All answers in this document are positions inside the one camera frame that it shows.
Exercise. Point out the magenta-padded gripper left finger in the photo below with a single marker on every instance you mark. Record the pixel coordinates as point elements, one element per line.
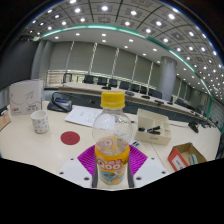
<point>75,171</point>

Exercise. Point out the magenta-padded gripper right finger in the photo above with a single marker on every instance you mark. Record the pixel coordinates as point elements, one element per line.
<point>150,170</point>

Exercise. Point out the yellow-capped orange drink bottle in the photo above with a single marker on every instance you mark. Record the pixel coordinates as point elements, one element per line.
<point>112,160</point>

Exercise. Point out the open red-sided cardboard box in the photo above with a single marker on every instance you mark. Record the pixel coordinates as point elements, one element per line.
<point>180,160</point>

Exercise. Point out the white organizer tray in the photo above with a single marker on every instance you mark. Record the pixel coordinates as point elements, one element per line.
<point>151,138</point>

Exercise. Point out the flat round red coaster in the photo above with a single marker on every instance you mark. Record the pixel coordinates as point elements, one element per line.
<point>70,138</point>

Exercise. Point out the black marker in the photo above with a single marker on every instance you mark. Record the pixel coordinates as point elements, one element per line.
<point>150,130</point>

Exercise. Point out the white paper sheet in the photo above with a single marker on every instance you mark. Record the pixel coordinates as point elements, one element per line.
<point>81,115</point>

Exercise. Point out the white patterned cup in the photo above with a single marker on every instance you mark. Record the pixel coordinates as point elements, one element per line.
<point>40,121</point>

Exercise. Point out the long curved conference desk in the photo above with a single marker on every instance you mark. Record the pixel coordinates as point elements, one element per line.
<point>86,89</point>

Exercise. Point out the white cardboard box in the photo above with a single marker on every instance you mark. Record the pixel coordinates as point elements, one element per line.
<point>26,97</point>

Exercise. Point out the ceiling lights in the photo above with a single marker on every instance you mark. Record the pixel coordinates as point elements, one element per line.
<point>104,8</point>

